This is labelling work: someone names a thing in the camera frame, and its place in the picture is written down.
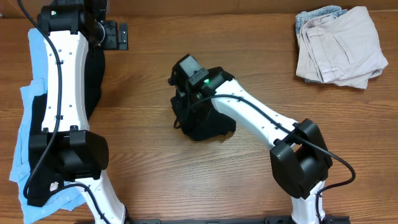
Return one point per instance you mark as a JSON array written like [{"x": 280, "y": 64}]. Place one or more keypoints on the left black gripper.
[{"x": 116, "y": 35}]

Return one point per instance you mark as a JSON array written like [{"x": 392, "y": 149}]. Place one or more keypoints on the black t-shirt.
[{"x": 201, "y": 122}]

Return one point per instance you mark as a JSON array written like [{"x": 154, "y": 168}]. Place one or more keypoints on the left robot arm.
[{"x": 63, "y": 152}]

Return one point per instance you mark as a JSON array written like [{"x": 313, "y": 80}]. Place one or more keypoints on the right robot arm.
[{"x": 211, "y": 102}]

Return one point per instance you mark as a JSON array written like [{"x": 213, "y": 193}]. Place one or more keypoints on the light blue shirt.
[{"x": 67, "y": 199}]

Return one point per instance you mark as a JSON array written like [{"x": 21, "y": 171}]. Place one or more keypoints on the folded denim garment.
[{"x": 304, "y": 16}]

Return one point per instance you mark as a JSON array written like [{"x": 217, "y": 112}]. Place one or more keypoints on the beige folded shorts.
[{"x": 344, "y": 51}]

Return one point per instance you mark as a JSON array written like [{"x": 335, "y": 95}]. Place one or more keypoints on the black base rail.
[{"x": 267, "y": 220}]

